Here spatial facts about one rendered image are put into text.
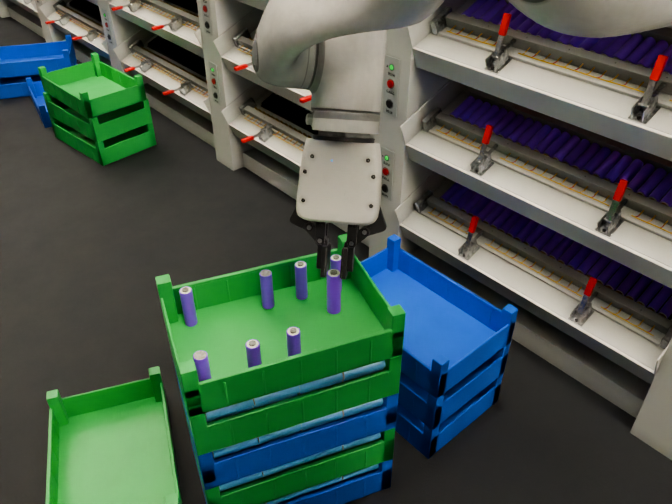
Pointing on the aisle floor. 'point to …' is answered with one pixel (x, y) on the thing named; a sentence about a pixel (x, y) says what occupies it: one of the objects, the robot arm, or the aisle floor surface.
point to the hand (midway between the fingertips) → (335, 260)
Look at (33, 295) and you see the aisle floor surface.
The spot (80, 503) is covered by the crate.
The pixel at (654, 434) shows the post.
